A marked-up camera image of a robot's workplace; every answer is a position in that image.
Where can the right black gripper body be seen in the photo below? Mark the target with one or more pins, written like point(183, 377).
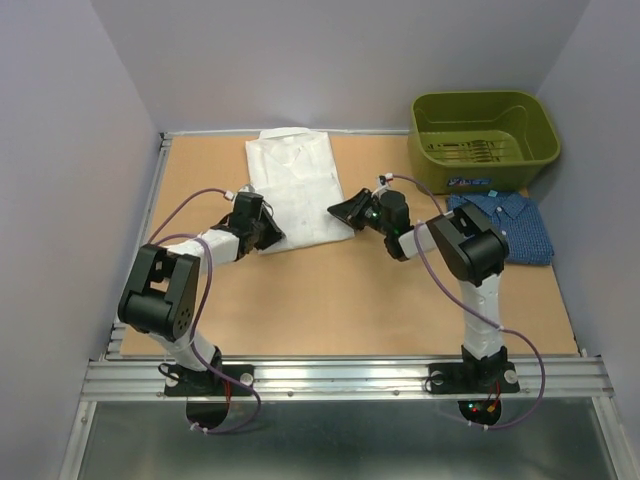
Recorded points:
point(378, 224)

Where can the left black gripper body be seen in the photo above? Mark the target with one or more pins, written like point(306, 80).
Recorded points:
point(265, 233)

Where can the white long sleeve shirt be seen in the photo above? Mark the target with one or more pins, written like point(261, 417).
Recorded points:
point(294, 169)

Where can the blue checked shirt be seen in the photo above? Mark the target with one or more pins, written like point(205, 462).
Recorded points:
point(518, 219)

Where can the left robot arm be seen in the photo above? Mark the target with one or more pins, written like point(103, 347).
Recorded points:
point(160, 294)

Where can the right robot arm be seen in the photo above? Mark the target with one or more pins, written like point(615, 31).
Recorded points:
point(473, 250)

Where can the green plastic tub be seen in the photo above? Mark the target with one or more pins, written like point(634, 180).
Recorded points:
point(476, 141)

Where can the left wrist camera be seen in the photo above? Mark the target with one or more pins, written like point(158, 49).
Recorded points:
point(248, 206)

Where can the aluminium front rail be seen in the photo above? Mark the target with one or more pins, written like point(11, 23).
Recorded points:
point(335, 379)

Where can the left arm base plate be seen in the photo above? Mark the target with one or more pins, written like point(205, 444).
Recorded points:
point(181, 382)

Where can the aluminium side rail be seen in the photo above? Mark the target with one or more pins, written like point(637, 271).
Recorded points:
point(119, 329)

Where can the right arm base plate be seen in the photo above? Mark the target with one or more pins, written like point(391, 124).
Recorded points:
point(461, 378)

